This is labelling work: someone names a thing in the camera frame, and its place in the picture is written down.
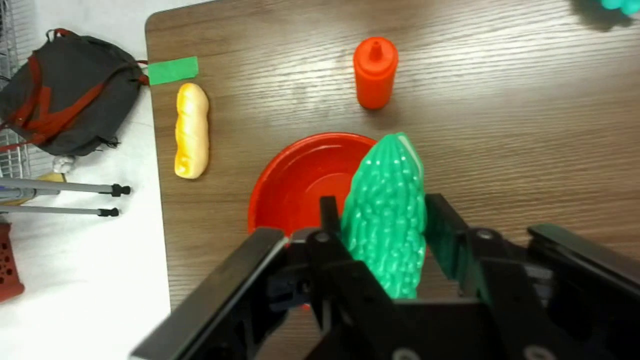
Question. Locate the green bumpy vegetable plush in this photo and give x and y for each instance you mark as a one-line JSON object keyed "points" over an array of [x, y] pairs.
{"points": [[385, 215]]}

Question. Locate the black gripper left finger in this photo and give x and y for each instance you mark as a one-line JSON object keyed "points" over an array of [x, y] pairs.
{"points": [[341, 290]]}

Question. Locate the green tape strip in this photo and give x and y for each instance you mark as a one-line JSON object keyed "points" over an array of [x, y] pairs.
{"points": [[172, 70]]}

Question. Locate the orange ketchup bottle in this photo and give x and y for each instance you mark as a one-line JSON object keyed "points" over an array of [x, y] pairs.
{"points": [[374, 69]]}

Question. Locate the yellow bread plush toy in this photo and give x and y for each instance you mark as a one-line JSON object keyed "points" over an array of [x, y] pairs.
{"points": [[190, 133]]}

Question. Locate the red plastic bowl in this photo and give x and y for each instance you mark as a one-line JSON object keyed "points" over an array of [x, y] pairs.
{"points": [[289, 191]]}

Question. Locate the grey red backpack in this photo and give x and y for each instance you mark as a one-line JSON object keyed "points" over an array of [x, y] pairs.
{"points": [[72, 94]]}

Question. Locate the teal leafy plush toy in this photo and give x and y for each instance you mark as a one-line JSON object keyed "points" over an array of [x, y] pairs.
{"points": [[624, 7]]}

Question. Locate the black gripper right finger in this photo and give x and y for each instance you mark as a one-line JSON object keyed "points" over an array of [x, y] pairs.
{"points": [[490, 273]]}

